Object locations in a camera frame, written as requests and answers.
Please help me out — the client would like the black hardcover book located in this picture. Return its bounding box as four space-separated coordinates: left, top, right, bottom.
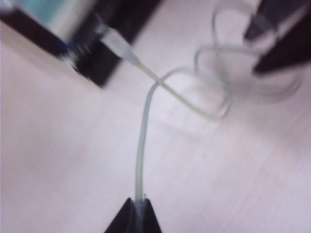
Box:
0 0 162 88

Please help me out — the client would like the teal paperback book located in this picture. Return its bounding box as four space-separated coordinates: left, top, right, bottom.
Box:
14 0 83 42

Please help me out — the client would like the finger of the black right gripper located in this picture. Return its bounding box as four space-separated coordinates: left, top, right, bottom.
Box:
244 0 311 43
254 12 311 73

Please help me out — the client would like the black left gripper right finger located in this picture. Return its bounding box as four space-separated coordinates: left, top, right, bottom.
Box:
142 198 162 233

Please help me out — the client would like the white charging cable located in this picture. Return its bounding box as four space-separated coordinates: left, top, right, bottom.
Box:
97 2 304 202

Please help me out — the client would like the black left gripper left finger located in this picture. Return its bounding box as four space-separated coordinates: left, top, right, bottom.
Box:
104 198 137 233

